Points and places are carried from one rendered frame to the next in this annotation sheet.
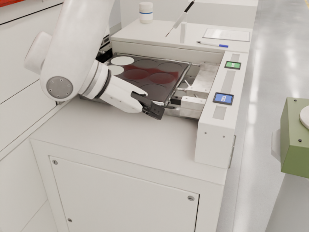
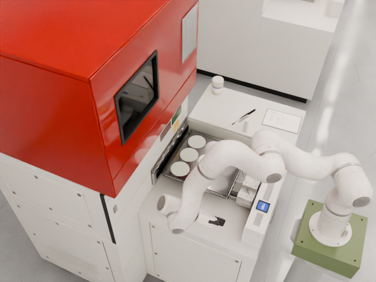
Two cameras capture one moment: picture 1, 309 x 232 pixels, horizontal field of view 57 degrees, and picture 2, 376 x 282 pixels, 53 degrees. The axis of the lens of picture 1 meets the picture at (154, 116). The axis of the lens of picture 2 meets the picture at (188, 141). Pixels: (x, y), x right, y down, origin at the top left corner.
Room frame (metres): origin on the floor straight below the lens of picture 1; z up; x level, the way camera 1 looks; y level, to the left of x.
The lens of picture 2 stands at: (-0.29, 0.08, 2.46)
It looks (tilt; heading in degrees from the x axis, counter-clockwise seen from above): 47 degrees down; 4
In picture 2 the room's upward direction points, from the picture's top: 1 degrees clockwise
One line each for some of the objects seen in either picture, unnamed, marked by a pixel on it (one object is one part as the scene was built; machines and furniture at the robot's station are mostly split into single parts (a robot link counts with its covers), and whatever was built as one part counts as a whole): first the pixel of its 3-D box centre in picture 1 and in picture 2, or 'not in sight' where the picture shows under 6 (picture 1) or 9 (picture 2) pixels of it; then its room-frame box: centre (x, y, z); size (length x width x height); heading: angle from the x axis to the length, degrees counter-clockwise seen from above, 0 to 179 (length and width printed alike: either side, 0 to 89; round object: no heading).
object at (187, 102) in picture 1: (193, 103); (245, 197); (0.81, -0.13, 0.89); 0.08 x 0.03 x 0.03; 71
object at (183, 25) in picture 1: (180, 26); (243, 121); (1.23, -0.11, 1.03); 0.06 x 0.04 x 0.13; 71
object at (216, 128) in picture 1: (226, 98); (268, 193); (0.85, -0.25, 0.89); 0.55 x 0.09 x 0.14; 161
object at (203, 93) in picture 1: (198, 92); (250, 186); (0.89, -0.16, 0.89); 0.08 x 0.03 x 0.03; 71
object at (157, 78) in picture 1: (135, 74); (207, 161); (1.03, 0.07, 0.90); 0.34 x 0.34 x 0.01; 71
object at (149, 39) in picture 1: (183, 46); (246, 122); (1.37, -0.14, 0.89); 0.62 x 0.35 x 0.14; 71
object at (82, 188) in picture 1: (164, 159); (222, 206); (1.07, -0.05, 0.41); 0.97 x 0.64 x 0.82; 161
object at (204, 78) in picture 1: (202, 89); (253, 178); (0.96, -0.18, 0.87); 0.36 x 0.08 x 0.03; 161
